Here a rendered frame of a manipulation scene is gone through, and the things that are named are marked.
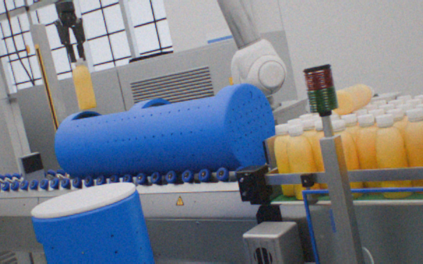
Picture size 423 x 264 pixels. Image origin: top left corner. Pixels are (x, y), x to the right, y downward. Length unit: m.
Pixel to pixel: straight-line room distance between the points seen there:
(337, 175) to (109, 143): 1.03
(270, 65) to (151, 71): 1.79
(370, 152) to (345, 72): 3.10
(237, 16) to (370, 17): 2.39
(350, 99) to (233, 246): 0.64
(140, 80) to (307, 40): 1.47
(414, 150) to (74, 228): 0.84
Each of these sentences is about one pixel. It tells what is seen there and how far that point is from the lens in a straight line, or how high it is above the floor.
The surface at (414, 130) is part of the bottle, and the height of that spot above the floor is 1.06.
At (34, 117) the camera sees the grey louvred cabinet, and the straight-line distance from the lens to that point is 4.65.
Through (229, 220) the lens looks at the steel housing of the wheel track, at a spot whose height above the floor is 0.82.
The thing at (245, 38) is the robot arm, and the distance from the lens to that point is 2.20.
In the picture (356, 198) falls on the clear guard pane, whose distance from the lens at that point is 1.40.
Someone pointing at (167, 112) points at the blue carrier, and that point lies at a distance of 1.90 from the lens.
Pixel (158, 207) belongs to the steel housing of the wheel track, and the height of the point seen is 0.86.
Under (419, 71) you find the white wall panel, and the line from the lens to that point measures 4.43.
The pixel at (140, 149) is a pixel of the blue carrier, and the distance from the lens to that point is 1.97.
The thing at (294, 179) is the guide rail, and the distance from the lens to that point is 1.54.
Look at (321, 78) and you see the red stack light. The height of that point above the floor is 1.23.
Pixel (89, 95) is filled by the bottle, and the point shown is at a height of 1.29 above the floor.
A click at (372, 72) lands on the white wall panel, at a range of 4.50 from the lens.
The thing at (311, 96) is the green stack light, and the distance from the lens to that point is 1.25.
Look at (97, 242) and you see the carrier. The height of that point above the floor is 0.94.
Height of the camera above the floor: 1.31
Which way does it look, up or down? 7 degrees down
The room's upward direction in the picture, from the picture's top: 12 degrees counter-clockwise
